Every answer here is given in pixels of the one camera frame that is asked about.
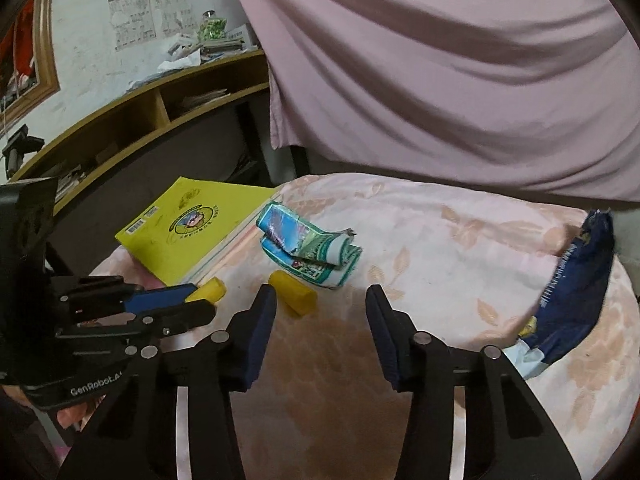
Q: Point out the glass jar with green contents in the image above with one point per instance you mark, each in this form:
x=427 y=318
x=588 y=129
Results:
x=212 y=27

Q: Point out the yellow foam cylinder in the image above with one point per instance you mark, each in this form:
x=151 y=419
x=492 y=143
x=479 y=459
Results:
x=292 y=297
x=212 y=290

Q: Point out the yellow book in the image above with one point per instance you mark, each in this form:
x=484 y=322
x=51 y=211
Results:
x=190 y=225

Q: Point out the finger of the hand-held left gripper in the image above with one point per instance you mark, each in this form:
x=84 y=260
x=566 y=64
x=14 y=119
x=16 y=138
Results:
x=185 y=315
x=160 y=298

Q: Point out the pink hanging curtain cloth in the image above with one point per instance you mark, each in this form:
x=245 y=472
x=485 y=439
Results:
x=425 y=60

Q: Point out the green and blue wrapper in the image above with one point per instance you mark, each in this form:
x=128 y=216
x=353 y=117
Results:
x=300 y=240

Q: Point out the white paper sheet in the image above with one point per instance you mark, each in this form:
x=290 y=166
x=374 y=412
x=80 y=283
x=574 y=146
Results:
x=177 y=64

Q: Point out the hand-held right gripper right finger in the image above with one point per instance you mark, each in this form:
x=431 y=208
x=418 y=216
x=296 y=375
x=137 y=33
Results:
x=382 y=340

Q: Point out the stack of magazines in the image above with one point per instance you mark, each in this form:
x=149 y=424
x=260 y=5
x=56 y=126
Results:
x=70 y=182

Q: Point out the wooden framed picture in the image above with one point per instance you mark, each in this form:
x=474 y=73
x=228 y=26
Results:
x=45 y=60

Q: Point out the stack of papers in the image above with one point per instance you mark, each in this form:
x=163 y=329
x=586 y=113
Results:
x=202 y=100

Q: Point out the white wall calendar sheet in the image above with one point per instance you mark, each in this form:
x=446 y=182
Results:
x=175 y=10
x=131 y=20

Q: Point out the pink floral tablecloth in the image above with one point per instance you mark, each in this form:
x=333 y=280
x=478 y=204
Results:
x=425 y=240

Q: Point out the wooden shelf desk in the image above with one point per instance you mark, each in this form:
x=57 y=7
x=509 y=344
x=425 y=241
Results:
x=130 y=115

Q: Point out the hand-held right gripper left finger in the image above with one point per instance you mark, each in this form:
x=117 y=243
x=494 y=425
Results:
x=257 y=340

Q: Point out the dark blue snack wrapper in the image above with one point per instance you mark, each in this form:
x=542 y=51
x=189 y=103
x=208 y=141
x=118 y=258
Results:
x=580 y=290

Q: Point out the black device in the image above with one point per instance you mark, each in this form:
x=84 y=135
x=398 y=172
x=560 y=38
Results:
x=17 y=145

